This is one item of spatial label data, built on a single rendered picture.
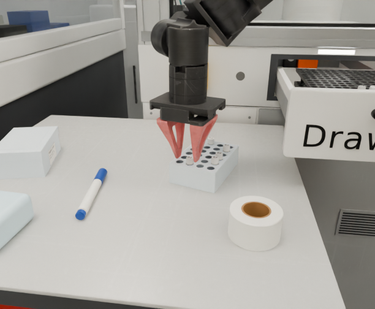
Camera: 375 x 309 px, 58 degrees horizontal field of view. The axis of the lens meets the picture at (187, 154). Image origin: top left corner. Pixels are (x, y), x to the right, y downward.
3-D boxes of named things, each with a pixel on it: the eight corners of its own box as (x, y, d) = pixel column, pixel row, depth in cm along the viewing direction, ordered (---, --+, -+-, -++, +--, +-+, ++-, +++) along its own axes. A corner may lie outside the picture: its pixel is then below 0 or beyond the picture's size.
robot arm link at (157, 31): (218, -34, 44) (254, 18, 49) (185, -28, 54) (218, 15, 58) (155, 36, 45) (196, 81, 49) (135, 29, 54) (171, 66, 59)
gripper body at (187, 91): (168, 102, 57) (167, 56, 54) (226, 110, 53) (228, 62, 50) (148, 113, 52) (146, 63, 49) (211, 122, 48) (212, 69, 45)
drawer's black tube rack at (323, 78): (412, 132, 60) (423, 95, 57) (309, 127, 62) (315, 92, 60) (369, 98, 80) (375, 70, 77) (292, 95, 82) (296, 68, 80)
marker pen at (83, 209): (86, 221, 49) (84, 211, 48) (75, 221, 49) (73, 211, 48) (108, 175, 61) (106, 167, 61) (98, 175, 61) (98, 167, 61)
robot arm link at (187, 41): (176, 21, 44) (216, 19, 46) (160, 18, 49) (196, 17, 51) (176, 75, 47) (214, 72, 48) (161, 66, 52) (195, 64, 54)
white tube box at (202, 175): (214, 194, 56) (215, 173, 54) (169, 183, 59) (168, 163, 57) (238, 163, 66) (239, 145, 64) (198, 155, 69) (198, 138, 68)
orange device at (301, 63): (317, 69, 115) (320, 52, 112) (284, 68, 116) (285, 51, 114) (314, 67, 118) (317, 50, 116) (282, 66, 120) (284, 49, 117)
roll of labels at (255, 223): (266, 259, 42) (269, 233, 40) (217, 237, 46) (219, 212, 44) (288, 230, 47) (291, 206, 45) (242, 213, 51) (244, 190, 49)
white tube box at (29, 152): (46, 177, 61) (40, 151, 59) (-6, 180, 60) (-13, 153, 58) (61, 148, 72) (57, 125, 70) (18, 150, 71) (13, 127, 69)
